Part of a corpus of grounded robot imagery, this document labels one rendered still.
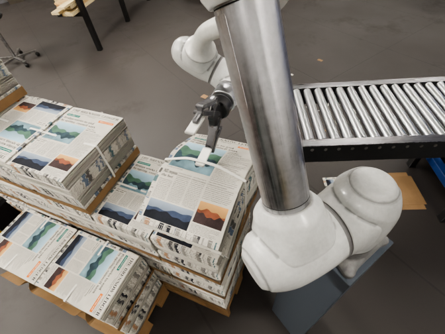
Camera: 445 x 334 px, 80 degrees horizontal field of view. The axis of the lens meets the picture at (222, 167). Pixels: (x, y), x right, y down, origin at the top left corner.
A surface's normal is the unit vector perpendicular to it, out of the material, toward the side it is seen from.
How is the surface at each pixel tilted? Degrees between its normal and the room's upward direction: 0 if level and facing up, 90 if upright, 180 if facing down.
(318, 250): 61
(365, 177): 6
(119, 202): 1
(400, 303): 0
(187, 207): 16
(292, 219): 27
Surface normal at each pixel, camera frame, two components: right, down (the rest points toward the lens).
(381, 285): -0.07, -0.65
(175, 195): -0.22, -0.33
